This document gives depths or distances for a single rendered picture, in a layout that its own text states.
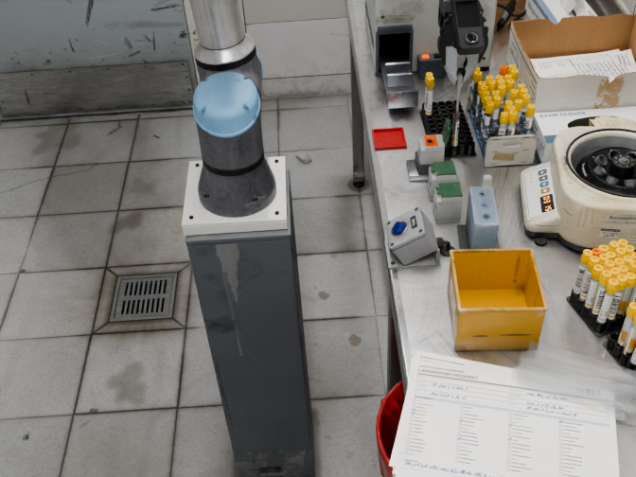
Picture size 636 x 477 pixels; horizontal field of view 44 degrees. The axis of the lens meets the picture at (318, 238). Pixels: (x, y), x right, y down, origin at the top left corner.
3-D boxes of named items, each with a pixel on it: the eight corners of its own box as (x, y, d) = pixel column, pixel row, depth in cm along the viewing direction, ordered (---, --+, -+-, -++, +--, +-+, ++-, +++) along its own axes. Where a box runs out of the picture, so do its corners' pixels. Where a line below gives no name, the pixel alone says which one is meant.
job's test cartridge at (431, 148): (416, 161, 159) (418, 135, 155) (440, 159, 159) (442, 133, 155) (419, 173, 156) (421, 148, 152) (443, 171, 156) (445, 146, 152)
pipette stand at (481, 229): (456, 228, 146) (461, 186, 139) (495, 228, 145) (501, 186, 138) (461, 266, 138) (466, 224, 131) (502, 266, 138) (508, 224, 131)
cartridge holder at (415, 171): (405, 165, 160) (406, 150, 158) (450, 162, 160) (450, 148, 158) (409, 181, 156) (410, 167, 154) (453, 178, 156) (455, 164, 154)
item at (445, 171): (427, 188, 154) (429, 161, 150) (450, 187, 154) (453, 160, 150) (430, 202, 151) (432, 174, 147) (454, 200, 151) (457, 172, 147)
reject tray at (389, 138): (371, 132, 169) (371, 129, 169) (402, 130, 169) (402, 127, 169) (374, 150, 164) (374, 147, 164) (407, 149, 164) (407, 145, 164)
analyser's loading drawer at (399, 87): (378, 61, 187) (379, 41, 184) (405, 59, 187) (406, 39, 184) (387, 108, 172) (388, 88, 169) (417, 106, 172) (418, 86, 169)
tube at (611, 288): (592, 324, 127) (607, 276, 119) (603, 325, 126) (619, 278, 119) (593, 331, 125) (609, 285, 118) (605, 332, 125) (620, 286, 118)
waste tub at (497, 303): (445, 291, 134) (449, 249, 127) (524, 290, 133) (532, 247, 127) (453, 352, 124) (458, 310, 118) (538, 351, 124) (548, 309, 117)
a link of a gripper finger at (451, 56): (451, 71, 155) (456, 28, 149) (457, 87, 151) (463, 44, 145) (435, 72, 155) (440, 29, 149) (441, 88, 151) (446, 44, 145)
